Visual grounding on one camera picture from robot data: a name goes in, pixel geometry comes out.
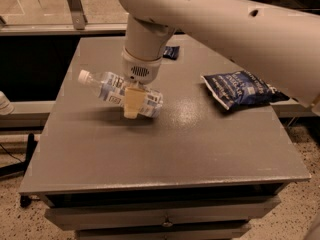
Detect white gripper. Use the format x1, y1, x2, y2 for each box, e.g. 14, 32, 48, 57
122, 47, 162, 119

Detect blue label plastic water bottle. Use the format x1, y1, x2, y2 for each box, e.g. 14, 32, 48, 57
78, 70, 163, 118

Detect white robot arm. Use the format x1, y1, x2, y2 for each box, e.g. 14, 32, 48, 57
119, 0, 320, 115

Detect white bottle at left edge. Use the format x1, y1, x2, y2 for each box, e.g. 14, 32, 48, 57
0, 91, 14, 115

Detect dark blue snack bar wrapper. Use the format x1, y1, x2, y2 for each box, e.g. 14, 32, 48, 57
163, 46, 180, 60

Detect grey horizontal railing bar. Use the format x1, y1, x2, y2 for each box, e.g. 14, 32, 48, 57
0, 23, 127, 36

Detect blue chip bag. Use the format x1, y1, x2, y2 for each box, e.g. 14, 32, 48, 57
202, 70, 289, 110

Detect grey cabinet drawer with knob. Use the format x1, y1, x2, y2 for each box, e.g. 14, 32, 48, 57
45, 195, 280, 230

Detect metal railing left post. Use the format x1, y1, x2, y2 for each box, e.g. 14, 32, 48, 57
67, 0, 87, 30

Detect black stand base with cable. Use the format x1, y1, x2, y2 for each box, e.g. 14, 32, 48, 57
0, 133, 37, 208

